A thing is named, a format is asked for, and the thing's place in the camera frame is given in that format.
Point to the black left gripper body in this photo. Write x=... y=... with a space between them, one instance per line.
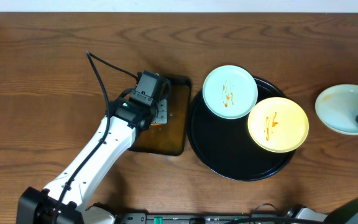
x=160 y=109

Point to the light blue plate bottom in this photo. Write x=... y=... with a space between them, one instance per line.
x=337 y=108

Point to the light blue plate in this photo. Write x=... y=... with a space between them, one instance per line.
x=337 y=108
x=230 y=92

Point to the light blue plate top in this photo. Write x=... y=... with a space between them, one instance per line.
x=230 y=92

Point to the yellow plate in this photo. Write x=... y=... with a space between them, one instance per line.
x=278 y=125

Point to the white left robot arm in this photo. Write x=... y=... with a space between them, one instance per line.
x=65 y=199

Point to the black rectangular water tray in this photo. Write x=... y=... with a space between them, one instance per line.
x=168 y=139

